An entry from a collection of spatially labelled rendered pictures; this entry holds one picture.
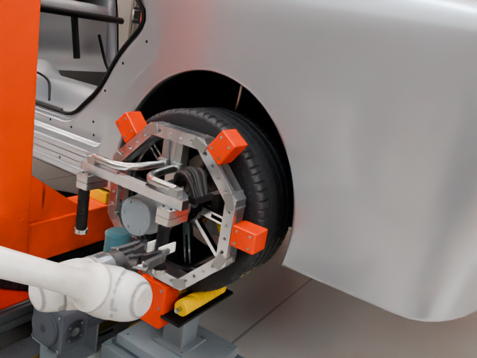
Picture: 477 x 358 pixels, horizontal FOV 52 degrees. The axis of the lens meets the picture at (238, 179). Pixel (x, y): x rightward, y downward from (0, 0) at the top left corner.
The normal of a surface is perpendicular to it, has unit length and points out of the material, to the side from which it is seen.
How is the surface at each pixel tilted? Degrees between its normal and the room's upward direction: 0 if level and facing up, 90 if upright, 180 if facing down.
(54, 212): 90
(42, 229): 90
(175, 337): 90
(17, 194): 90
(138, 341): 0
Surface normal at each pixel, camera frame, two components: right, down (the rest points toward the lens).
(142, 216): -0.54, 0.14
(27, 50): 0.82, 0.29
